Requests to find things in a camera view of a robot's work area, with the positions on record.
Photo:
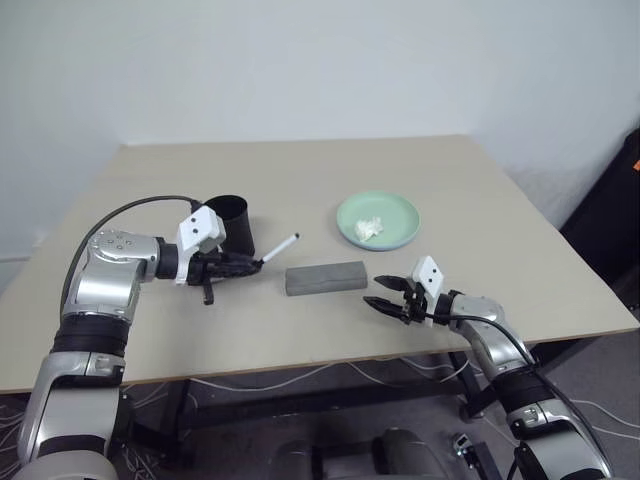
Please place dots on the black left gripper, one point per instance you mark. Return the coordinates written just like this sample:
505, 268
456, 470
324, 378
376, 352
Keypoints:
210, 270

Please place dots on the grey glasses case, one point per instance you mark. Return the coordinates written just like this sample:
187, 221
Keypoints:
325, 279

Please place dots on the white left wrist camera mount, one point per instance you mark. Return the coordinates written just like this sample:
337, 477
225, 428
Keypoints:
197, 231

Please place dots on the large black case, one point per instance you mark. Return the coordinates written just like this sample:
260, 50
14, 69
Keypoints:
610, 235

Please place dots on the black plastic cup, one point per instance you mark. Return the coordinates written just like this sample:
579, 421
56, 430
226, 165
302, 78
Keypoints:
237, 230

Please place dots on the white marker pen blue cap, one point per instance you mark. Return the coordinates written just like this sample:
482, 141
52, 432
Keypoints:
280, 247

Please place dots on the small black floor device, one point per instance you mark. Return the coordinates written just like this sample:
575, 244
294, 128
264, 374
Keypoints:
475, 452

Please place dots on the light blue plate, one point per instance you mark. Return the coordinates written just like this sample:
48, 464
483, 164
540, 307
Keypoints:
377, 248

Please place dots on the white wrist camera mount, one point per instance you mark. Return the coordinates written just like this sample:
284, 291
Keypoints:
197, 231
427, 275

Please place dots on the white tissue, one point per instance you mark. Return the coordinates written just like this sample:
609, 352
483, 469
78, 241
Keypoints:
367, 229

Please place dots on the light green plate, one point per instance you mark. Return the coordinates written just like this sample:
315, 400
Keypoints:
390, 210

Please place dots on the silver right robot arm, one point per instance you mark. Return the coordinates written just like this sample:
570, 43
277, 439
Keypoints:
475, 306

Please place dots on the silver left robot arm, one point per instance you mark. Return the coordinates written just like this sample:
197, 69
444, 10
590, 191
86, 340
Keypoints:
105, 285

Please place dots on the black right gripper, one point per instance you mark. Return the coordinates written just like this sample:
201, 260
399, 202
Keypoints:
414, 306

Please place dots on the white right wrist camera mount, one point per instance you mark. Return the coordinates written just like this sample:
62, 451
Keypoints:
427, 275

